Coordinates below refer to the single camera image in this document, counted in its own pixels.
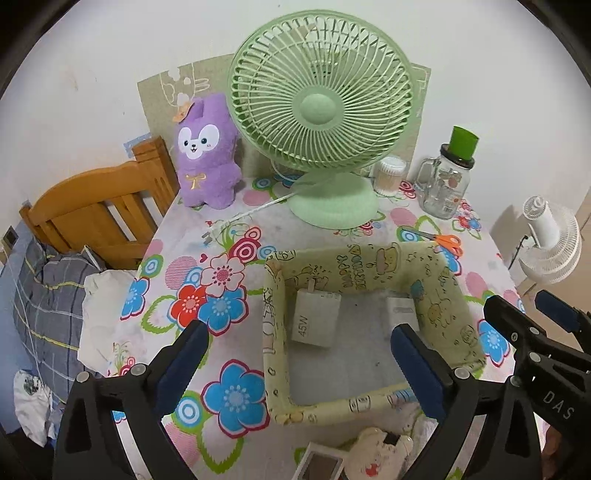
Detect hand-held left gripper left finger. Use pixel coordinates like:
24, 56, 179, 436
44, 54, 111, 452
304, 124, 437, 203
53, 320, 210, 480

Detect wooden bed headboard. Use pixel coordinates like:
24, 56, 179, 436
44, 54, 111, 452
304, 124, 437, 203
18, 136, 182, 271

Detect beige printed wall mat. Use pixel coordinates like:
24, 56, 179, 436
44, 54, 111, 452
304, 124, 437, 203
137, 54, 432, 181

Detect floral tablecloth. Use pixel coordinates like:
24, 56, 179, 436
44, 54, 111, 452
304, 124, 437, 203
104, 173, 527, 480

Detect yellow fabric storage basket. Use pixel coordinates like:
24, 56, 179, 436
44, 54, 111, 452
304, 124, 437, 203
262, 244, 486, 426

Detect large white charger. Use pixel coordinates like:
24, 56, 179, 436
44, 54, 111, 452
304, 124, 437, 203
291, 279, 342, 350

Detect cream bear-shaped mirror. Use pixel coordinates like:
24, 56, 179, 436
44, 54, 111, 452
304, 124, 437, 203
344, 427, 414, 480

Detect green desk fan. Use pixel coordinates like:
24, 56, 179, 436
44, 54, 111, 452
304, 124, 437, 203
226, 13, 419, 230

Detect black power cable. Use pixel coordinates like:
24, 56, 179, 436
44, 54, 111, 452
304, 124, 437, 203
508, 233, 532, 271

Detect glass mug jar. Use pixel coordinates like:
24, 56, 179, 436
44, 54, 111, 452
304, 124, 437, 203
414, 144, 476, 219

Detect blue wall sticker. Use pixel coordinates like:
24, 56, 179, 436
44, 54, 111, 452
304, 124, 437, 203
126, 134, 153, 158

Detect purple plush toy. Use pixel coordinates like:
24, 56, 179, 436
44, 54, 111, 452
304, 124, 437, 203
172, 92, 243, 209

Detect cotton swab container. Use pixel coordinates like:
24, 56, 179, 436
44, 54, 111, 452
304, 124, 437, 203
372, 156, 409, 195

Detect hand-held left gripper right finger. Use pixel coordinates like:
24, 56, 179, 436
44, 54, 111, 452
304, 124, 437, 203
390, 323, 542, 480

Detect grey plaid blanket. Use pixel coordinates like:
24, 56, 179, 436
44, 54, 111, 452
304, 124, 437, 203
0, 233, 109, 416

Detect small white charger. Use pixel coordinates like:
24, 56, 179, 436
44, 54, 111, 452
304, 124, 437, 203
385, 296, 421, 333

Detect green plastic cup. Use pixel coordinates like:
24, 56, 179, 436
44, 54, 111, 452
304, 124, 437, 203
449, 126, 481, 162

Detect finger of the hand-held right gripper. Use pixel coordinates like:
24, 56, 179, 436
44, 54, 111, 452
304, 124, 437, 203
536, 290, 591, 344
484, 295, 591, 391

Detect white pillow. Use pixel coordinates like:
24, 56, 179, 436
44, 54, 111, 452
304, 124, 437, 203
78, 269, 139, 377

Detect white printed cloth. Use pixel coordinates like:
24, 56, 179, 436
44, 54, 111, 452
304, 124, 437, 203
13, 369, 54, 446

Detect white fan cable with plug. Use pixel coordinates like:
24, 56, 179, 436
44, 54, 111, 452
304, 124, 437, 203
202, 173, 305, 247

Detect white remote control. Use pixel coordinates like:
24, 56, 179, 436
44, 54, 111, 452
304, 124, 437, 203
294, 442, 345, 480

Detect white standing fan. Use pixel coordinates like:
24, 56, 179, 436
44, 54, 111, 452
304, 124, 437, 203
517, 195, 583, 284

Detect orange handled scissors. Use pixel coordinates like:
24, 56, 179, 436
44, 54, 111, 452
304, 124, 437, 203
399, 225, 464, 257

